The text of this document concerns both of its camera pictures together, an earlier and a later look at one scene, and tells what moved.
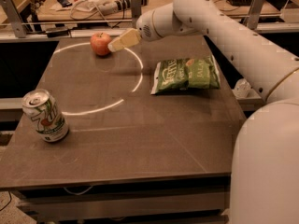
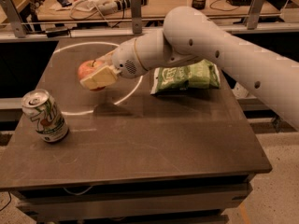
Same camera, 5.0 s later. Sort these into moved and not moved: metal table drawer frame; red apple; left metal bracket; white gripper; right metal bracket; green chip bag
Moved: red apple; white gripper
Not moved: metal table drawer frame; green chip bag; left metal bracket; right metal bracket
